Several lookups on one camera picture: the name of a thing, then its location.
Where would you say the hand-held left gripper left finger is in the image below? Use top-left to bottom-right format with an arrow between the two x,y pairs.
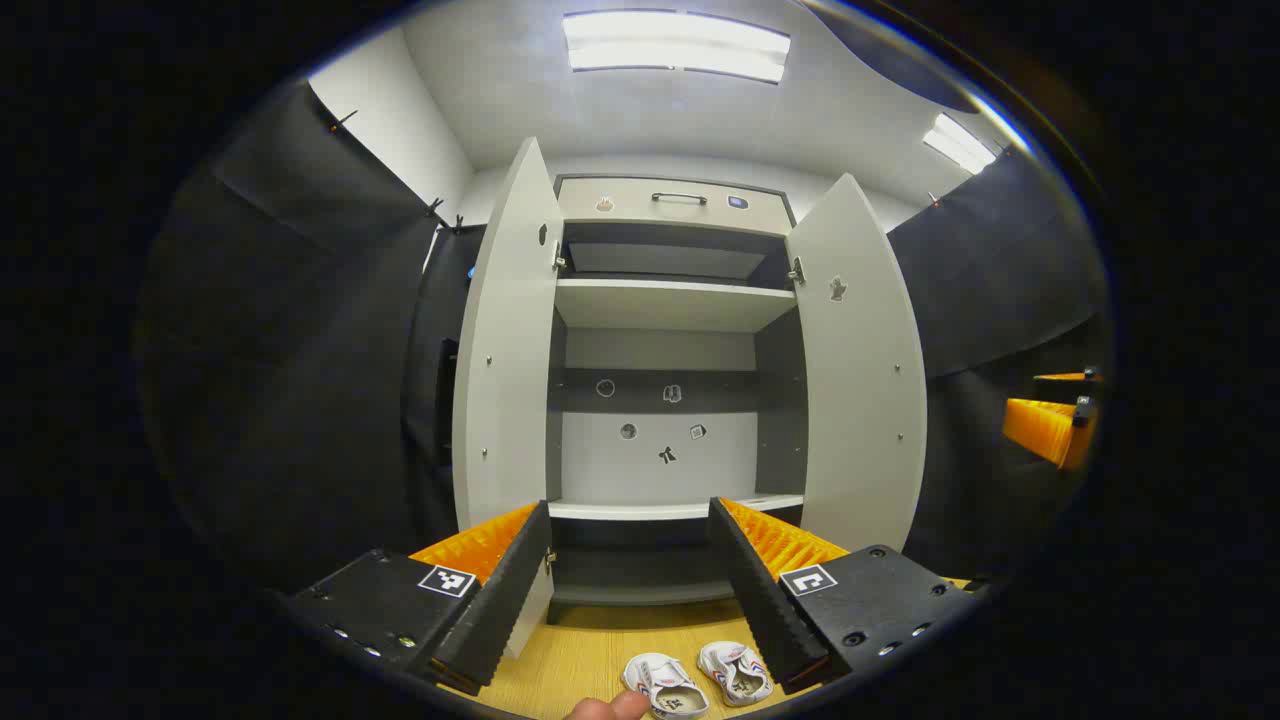
285,500 -> 553,698

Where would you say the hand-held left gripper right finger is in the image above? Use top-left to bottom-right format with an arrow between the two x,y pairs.
707,496 -> 986,696

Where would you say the white shoe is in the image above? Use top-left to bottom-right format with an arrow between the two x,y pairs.
622,653 -> 711,720
697,641 -> 776,708

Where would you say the grey shoe cabinet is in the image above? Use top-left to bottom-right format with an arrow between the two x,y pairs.
452,137 -> 929,661

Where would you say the grey cabinet door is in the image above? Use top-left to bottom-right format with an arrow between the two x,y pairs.
785,173 -> 929,556
452,137 -> 566,661

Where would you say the grey cabinet drawer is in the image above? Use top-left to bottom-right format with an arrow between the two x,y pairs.
555,175 -> 798,238

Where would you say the small ceiling light panel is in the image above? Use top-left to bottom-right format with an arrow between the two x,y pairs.
922,112 -> 999,176

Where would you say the black backdrop cloth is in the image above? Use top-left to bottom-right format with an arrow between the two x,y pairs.
135,80 -> 1111,601

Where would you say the large ceiling light panel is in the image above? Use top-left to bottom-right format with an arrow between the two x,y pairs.
562,10 -> 793,85

